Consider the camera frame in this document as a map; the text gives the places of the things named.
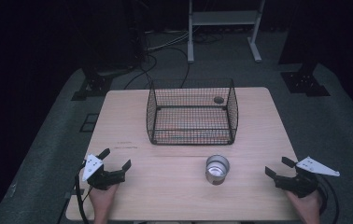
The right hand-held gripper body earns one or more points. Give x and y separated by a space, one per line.
302 185

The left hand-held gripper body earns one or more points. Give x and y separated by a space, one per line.
101 179

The silver metal can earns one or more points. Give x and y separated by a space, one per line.
216 172

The person's left hand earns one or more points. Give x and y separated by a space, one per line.
103 202

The person's right hand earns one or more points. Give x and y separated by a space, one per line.
308 208

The black stand base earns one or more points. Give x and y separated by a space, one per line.
93 88
305 84

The small dark round disc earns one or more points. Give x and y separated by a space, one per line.
218 100

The white metal stand frame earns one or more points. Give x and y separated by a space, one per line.
224 17

